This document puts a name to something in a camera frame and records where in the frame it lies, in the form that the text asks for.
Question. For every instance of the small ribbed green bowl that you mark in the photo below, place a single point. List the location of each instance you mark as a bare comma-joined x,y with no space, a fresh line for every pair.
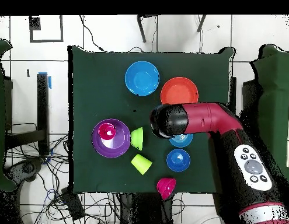
137,138

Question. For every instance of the purple plastic bowl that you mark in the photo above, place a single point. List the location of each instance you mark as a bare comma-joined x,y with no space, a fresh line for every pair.
120,144

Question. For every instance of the green plastic cup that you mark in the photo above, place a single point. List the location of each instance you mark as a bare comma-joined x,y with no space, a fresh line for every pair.
141,163

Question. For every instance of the red plastic cup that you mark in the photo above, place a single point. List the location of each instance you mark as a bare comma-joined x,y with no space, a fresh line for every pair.
104,131

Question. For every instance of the dark blue bowl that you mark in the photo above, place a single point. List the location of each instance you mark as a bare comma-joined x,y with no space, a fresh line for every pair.
178,161

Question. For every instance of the pink plastic bowl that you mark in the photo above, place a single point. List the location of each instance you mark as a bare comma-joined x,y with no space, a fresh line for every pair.
166,187

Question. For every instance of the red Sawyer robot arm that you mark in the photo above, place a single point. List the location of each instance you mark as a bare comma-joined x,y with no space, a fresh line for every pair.
212,116

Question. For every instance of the ribbed light blue bowl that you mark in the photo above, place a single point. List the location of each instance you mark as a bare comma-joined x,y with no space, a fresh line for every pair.
181,141

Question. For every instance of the large light blue bowl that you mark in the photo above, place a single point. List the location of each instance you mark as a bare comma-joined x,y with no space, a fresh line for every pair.
142,78

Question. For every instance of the orange plastic bowl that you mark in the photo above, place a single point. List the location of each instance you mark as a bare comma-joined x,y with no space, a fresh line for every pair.
179,92

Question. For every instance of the dark green table cloth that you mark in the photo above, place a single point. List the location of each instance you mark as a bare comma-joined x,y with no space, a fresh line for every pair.
99,81

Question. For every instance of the black metal chair legs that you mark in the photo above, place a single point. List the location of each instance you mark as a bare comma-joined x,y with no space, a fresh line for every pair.
141,30

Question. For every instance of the black power strip box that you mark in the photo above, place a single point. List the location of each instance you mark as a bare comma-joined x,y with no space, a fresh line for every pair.
73,203

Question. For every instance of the black stand post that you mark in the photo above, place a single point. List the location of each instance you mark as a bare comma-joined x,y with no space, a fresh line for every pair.
42,105

